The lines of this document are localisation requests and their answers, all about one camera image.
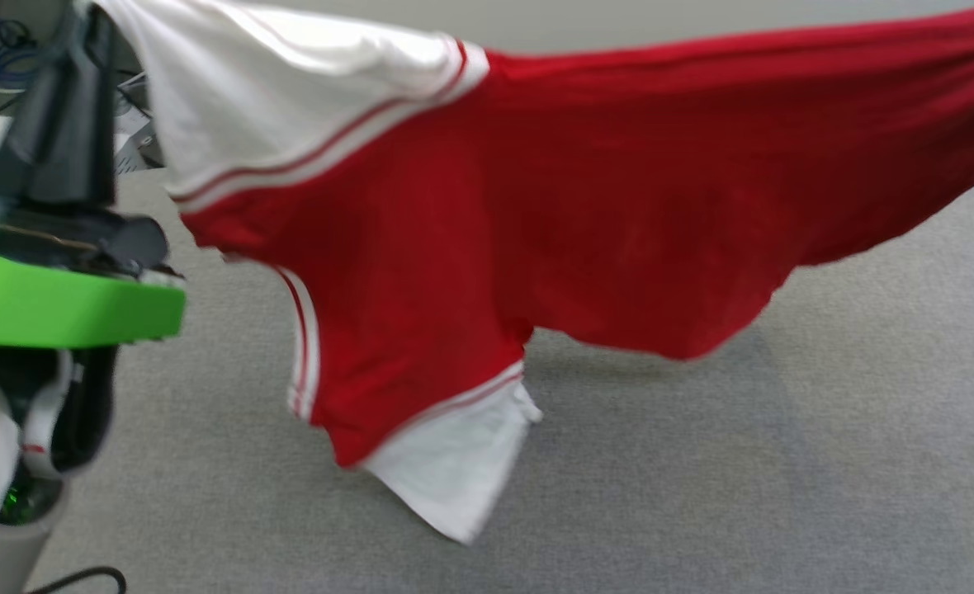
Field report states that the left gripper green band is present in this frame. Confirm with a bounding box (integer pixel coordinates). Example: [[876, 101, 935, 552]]
[[0, 4, 188, 349]]

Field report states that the red basketball jersey white trim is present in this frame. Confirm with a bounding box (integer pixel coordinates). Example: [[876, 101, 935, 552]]
[[95, 0, 974, 545]]

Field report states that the grey fabric sofa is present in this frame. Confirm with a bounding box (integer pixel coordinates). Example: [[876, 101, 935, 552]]
[[25, 165, 974, 594]]

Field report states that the blue coiled cable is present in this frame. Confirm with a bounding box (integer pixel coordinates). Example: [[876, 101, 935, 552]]
[[0, 16, 46, 90]]

